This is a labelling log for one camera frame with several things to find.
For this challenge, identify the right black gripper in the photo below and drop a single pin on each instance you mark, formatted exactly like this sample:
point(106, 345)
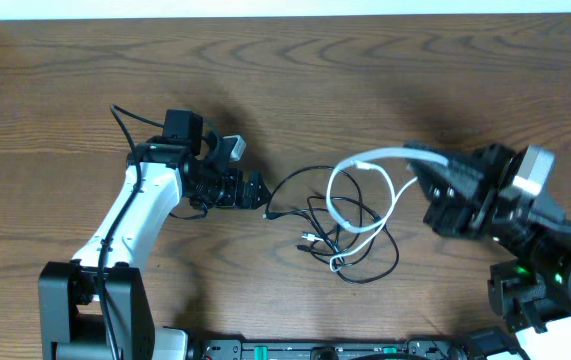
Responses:
point(458, 196)

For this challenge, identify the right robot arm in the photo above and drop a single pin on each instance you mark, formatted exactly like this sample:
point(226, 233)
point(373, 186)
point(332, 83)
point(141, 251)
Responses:
point(499, 194)

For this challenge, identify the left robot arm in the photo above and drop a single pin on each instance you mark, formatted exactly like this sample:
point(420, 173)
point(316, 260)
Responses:
point(95, 305)

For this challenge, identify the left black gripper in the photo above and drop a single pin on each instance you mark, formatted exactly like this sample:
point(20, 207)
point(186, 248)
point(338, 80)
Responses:
point(233, 199)

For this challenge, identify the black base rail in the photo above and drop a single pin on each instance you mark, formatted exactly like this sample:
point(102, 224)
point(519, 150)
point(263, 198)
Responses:
point(485, 344)

